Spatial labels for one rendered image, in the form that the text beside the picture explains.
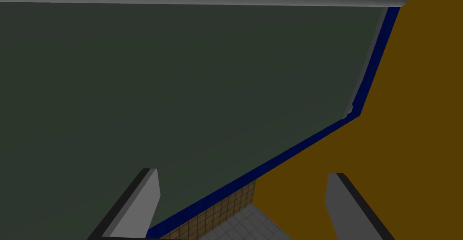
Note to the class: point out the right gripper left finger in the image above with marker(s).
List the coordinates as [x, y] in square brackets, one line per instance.
[135, 207]

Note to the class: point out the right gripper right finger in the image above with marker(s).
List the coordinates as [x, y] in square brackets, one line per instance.
[352, 211]

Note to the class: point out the dark green door leaf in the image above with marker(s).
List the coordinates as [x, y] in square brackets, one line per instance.
[173, 99]

